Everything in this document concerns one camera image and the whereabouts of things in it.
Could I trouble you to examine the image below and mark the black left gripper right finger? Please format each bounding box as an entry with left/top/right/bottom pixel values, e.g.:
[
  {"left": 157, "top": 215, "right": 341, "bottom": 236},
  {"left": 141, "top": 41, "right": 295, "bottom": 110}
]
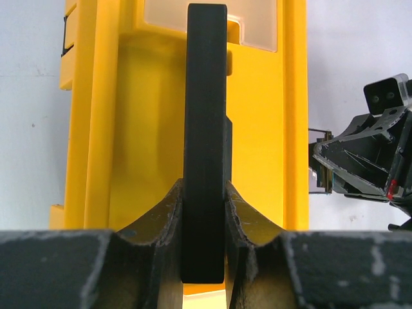
[{"left": 225, "top": 183, "right": 411, "bottom": 308}]

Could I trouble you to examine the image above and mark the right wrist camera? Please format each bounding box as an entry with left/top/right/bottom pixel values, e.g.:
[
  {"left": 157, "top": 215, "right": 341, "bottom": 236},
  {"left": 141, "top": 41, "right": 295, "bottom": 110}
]
[{"left": 363, "top": 73, "right": 411, "bottom": 115}]

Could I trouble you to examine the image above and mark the yellow black plastic toolbox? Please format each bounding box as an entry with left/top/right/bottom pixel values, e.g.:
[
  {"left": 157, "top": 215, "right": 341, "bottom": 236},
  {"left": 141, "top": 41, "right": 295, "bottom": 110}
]
[{"left": 48, "top": 0, "right": 333, "bottom": 309}]

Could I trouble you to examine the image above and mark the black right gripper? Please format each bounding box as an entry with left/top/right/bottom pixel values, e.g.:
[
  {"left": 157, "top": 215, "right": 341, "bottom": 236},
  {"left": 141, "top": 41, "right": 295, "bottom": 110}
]
[{"left": 314, "top": 108, "right": 411, "bottom": 216}]

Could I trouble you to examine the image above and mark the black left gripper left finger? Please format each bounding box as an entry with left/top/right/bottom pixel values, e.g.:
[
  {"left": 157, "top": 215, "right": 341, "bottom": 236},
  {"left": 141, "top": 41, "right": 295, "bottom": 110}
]
[{"left": 1, "top": 182, "right": 183, "bottom": 308}]

